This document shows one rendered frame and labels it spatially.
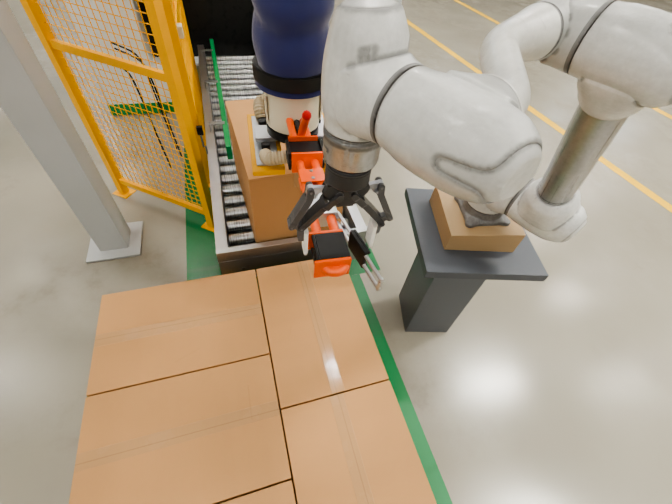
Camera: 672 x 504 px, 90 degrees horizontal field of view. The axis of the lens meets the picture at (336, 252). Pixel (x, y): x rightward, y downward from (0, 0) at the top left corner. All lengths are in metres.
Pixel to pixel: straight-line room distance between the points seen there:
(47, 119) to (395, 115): 1.78
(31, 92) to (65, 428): 1.44
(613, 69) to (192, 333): 1.39
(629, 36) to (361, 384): 1.13
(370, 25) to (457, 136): 0.16
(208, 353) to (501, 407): 1.47
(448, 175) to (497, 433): 1.76
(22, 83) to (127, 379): 1.25
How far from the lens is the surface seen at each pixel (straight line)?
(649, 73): 0.86
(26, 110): 2.02
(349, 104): 0.44
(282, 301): 1.42
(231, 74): 3.09
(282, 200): 1.40
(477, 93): 0.39
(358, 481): 1.23
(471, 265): 1.44
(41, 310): 2.46
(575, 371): 2.42
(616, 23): 0.88
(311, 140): 0.98
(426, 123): 0.38
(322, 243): 0.68
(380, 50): 0.44
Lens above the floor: 1.75
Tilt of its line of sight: 50 degrees down
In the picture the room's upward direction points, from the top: 8 degrees clockwise
